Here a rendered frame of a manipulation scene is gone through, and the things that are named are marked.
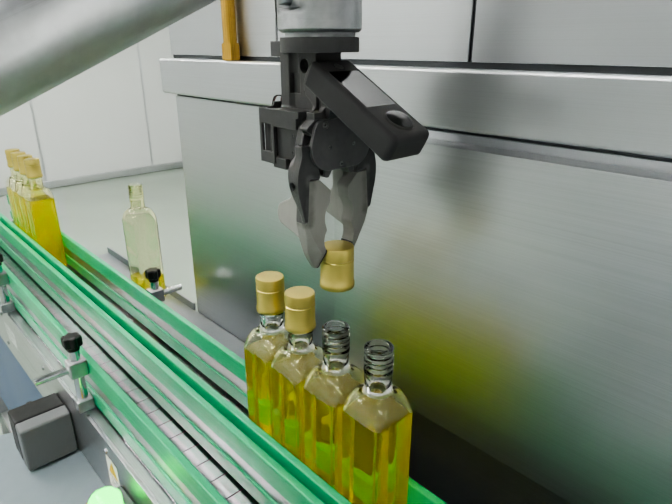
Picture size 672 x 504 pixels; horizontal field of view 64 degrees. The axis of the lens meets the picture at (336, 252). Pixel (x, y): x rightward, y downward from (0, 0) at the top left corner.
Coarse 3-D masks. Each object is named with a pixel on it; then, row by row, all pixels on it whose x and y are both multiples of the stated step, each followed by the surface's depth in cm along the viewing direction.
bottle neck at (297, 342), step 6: (288, 336) 61; (294, 336) 60; (300, 336) 60; (306, 336) 61; (312, 336) 62; (288, 342) 62; (294, 342) 61; (300, 342) 61; (306, 342) 61; (312, 342) 62; (294, 348) 61; (300, 348) 61; (306, 348) 61
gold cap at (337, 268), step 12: (336, 240) 55; (336, 252) 52; (348, 252) 53; (324, 264) 53; (336, 264) 53; (348, 264) 53; (324, 276) 54; (336, 276) 53; (348, 276) 53; (324, 288) 54; (336, 288) 53; (348, 288) 54
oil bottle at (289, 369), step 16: (288, 352) 61; (304, 352) 61; (320, 352) 62; (272, 368) 63; (288, 368) 61; (304, 368) 60; (272, 384) 64; (288, 384) 61; (272, 400) 65; (288, 400) 62; (288, 416) 63; (288, 432) 64; (288, 448) 65; (304, 448) 63
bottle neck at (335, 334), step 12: (324, 324) 57; (336, 324) 58; (348, 324) 57; (324, 336) 56; (336, 336) 56; (348, 336) 56; (324, 348) 57; (336, 348) 56; (348, 348) 57; (324, 360) 57; (336, 360) 57; (348, 360) 58; (336, 372) 57
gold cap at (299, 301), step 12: (288, 288) 61; (300, 288) 61; (288, 300) 59; (300, 300) 58; (312, 300) 59; (288, 312) 59; (300, 312) 59; (312, 312) 60; (288, 324) 60; (300, 324) 59; (312, 324) 60
